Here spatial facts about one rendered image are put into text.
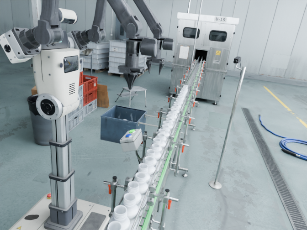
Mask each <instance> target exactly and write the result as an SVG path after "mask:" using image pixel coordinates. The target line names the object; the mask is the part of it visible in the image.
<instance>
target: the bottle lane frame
mask: <svg viewBox="0 0 307 230"><path fill-rule="evenodd" d="M194 87H195V83H194V86H193V87H192V89H193V90H194ZM192 94H193V91H191V94H190V96H189V98H188V100H191V99H192ZM189 103H190V101H188V102H187V104H188V105H186V106H185V109H184V112H183V116H185V115H186V113H187V112H186V111H188V107H189ZM181 119H182V122H181V123H179V126H178V129H177V131H176V134H175V138H174V142H179V133H180V129H181V132H182V128H183V125H184V122H185V118H184V117H183V118H181ZM180 135H181V133H180ZM172 146H173V147H172V148H173V149H172V151H169V153H168V156H167V159H166V161H165V164H164V168H163V170H162V172H161V176H160V177H159V181H158V184H157V186H156V190H155V191H156V193H157V194H162V193H163V191H162V188H164V187H165V184H166V181H167V177H168V174H169V171H170V169H169V164H170V166H171V163H170V157H171V158H172V159H171V162H172V161H173V158H174V155H175V151H176V148H177V145H176V144H173V145H172ZM158 205H159V198H158V197H155V198H154V205H153V206H149V209H148V211H147V215H146V217H145V218H143V219H144V223H143V225H142V226H140V227H142V228H141V230H151V229H150V222H151V214H152V212H153V214H154V215H153V219H154V220H155V216H156V214H157V210H158Z"/></svg>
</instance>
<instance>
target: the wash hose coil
mask: <svg viewBox="0 0 307 230"><path fill-rule="evenodd" d="M258 116H259V117H260V118H259V120H260V122H261V125H262V126H263V127H264V128H265V129H266V130H267V131H269V132H271V133H272V134H274V135H276V136H279V137H282V138H284V139H282V140H281V141H280V146H281V148H282V149H281V150H282V151H283V152H286V153H288V154H292V155H294V156H296V157H298V158H300V159H303V160H306V161H307V156H306V155H302V154H300V153H297V152H295V151H293V150H291V149H289V148H288V147H287V146H286V143H288V142H297V143H301V144H306V145H307V141H304V140H300V139H295V138H288V137H284V136H280V135H278V134H275V133H273V132H272V131H270V130H268V129H267V128H266V127H265V126H264V125H263V124H262V123H263V122H262V121H261V114H259V115H258Z"/></svg>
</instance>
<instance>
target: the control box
mask: <svg viewBox="0 0 307 230"><path fill-rule="evenodd" d="M129 131H130V130H128V132H127V133H126V134H125V135H124V136H123V137H122V138H121V140H120V143H121V147H122V151H123V152H129V151H135V154H136V156H137V158H138V162H139V164H140V163H141V161H142V160H141V158H140V156H139V155H138V147H139V146H140V144H141V143H142V141H143V135H142V131H141V129H135V131H134V132H129ZM127 134H131V136H129V137H126V135H127Z"/></svg>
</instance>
